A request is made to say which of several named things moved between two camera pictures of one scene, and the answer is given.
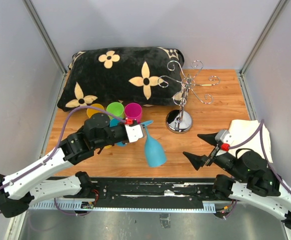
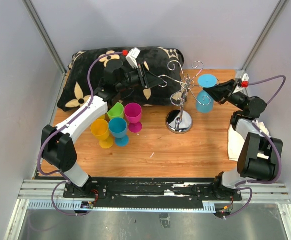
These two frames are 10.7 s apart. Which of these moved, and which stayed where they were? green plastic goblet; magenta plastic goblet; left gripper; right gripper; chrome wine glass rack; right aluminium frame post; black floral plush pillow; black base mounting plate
Moved: left gripper; right gripper
Stayed: black floral plush pillow; right aluminium frame post; green plastic goblet; chrome wine glass rack; magenta plastic goblet; black base mounting plate
